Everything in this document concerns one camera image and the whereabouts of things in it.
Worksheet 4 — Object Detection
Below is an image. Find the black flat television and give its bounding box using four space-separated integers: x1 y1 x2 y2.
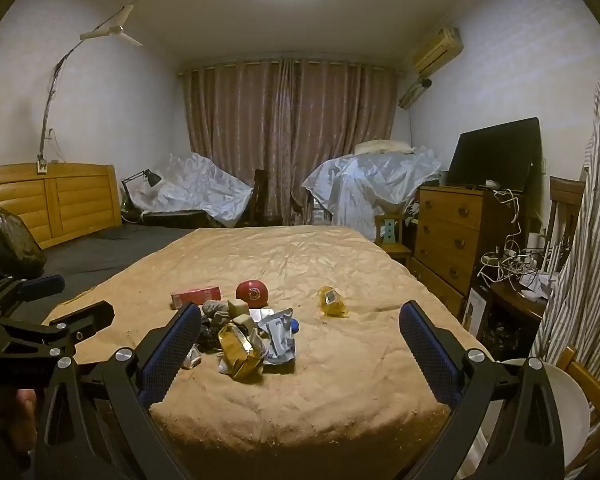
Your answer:
447 117 542 193

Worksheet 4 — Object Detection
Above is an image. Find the white packet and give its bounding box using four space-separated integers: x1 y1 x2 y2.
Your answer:
257 308 297 366

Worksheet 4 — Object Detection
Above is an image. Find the yellow plastic wrapper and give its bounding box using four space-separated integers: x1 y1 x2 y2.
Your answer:
317 286 350 318

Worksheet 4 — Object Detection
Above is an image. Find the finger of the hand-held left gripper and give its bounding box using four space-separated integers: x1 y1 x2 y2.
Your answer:
0 301 116 368
0 274 66 322

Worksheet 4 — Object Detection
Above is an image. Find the person's left hand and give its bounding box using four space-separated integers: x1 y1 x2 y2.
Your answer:
10 389 39 453

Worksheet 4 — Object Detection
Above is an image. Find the wooden headboard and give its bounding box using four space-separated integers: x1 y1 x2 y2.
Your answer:
0 161 123 251

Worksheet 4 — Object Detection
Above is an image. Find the small white orange wrapper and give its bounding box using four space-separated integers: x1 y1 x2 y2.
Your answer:
182 342 203 370

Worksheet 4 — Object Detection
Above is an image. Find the white plastic bucket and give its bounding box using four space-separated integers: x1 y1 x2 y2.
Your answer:
472 357 592 480

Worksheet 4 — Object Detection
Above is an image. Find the grey sock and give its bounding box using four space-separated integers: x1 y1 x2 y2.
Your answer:
202 300 231 326

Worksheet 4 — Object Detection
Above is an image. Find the flattened red carton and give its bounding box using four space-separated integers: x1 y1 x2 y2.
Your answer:
170 286 221 309

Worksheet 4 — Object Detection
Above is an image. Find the crumpled clear plastic sheet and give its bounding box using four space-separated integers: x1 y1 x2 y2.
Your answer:
130 152 255 228
301 147 442 241

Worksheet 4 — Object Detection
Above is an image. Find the white cardboard box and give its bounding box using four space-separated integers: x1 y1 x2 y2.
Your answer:
462 287 491 336

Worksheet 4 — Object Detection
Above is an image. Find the cream pillow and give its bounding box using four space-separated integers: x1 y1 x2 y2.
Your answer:
355 139 413 156

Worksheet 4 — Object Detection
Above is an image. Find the dark grey bed sheet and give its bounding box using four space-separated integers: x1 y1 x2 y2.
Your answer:
20 224 196 291

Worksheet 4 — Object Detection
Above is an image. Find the black desk lamp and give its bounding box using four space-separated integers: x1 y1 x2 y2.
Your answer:
120 168 163 211

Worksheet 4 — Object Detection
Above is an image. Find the grey striped cloth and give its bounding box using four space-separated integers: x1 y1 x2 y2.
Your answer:
532 75 600 386

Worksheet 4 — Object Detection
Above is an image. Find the red apple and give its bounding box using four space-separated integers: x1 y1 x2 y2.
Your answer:
236 280 270 308

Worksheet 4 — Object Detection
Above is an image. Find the dark wooden desk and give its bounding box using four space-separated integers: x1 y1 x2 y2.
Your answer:
485 280 548 361

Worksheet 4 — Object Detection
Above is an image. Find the tall wooden chair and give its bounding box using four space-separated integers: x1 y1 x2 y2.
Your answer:
547 176 586 261

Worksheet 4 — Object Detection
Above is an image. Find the gold foil wrapper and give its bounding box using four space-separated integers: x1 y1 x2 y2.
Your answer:
216 323 265 378

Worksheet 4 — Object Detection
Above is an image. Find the dark plaid cloth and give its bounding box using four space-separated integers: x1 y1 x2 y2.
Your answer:
195 322 222 354

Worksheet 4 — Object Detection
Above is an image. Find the black plastic bag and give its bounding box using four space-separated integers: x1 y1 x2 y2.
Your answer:
480 310 531 356

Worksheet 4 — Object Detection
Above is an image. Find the white router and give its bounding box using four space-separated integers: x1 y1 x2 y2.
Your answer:
542 240 563 286

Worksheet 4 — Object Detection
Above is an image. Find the small wooden chair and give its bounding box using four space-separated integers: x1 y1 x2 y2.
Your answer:
374 214 413 266

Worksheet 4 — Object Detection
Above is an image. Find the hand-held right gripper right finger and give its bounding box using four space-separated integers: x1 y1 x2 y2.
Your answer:
397 300 566 480

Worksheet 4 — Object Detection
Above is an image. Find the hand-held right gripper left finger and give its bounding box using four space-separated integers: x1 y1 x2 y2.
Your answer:
32 302 203 480

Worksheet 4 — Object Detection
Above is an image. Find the wooden chest of drawers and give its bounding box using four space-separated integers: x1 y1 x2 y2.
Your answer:
409 185 518 318

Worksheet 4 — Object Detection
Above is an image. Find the wall air conditioner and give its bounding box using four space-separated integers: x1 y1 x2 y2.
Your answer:
411 26 464 73

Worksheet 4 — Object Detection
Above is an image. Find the tangle of white cables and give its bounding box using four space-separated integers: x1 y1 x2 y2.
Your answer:
480 190 546 286

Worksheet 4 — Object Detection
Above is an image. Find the wall mounted bar fixture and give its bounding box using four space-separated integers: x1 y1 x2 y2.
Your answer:
397 77 433 110

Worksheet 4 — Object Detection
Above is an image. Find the dark wooden chair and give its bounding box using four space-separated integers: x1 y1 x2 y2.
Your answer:
252 169 270 226

